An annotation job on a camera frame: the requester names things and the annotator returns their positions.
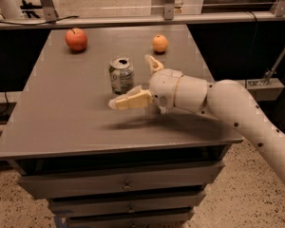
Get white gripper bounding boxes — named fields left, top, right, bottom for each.
left=108, top=54, right=183, bottom=114

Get silver green 7up can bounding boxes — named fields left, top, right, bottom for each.
left=108, top=56, right=134, bottom=95

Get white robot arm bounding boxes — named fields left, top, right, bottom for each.
left=108, top=55, right=285, bottom=184

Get orange fruit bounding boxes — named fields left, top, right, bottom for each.
left=152, top=34, right=168, bottom=53

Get red apple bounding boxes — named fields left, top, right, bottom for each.
left=65, top=28, right=87, bottom=51

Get grey drawer cabinet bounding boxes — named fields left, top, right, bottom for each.
left=0, top=24, right=244, bottom=228

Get top grey drawer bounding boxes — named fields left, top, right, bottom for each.
left=19, top=161, right=224, bottom=199

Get grey drawer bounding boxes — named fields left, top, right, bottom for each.
left=19, top=161, right=224, bottom=199
left=67, top=208, right=193, bottom=228
left=49, top=189, right=205, bottom=218

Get bottom grey drawer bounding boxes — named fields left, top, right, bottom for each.
left=67, top=208, right=193, bottom=228

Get middle grey drawer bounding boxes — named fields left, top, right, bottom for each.
left=49, top=189, right=205, bottom=218

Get white pipe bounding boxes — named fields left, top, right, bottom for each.
left=0, top=0, right=23, bottom=19

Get centre metal bracket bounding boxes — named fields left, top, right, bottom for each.
left=163, top=0, right=175, bottom=20

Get black cable on rail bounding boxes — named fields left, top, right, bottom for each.
left=0, top=10, right=80, bottom=27

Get left metal bracket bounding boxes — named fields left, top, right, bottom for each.
left=40, top=0, right=58, bottom=22

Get grey metal rail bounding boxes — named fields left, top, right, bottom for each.
left=0, top=11, right=285, bottom=29

